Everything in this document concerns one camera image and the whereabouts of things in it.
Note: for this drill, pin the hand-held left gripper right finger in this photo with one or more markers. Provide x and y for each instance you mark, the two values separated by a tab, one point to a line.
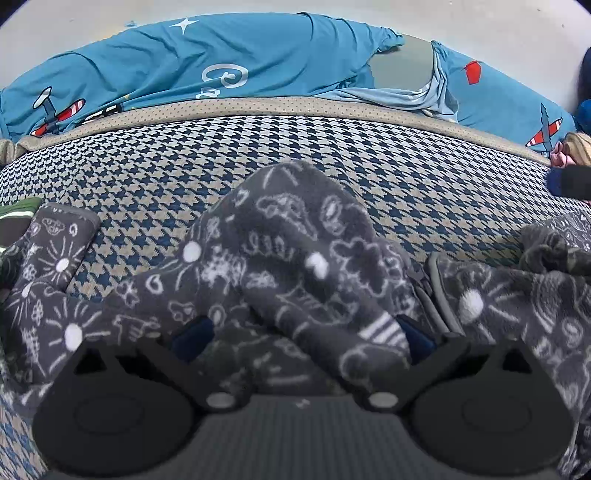
418	341

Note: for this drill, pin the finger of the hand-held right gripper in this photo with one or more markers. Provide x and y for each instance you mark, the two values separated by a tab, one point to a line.
572	182

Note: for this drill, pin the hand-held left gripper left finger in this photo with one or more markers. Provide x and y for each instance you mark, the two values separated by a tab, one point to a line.
191	341

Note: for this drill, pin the grey printed fleece jacket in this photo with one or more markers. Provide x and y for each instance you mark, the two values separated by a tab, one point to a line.
300	240

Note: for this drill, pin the pink cloth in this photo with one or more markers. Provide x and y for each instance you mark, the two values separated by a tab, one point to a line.
561	157

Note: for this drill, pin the beige striped knitted hat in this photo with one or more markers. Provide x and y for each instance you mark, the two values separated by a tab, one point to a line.
581	145

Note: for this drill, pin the houndstooth mattress cover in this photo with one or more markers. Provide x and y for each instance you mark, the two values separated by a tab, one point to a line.
231	161

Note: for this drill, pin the green striped folded garment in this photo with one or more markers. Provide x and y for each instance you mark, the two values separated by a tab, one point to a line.
14	217

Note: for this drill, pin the blue aeroplane print sheet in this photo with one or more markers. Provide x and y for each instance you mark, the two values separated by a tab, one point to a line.
231	55

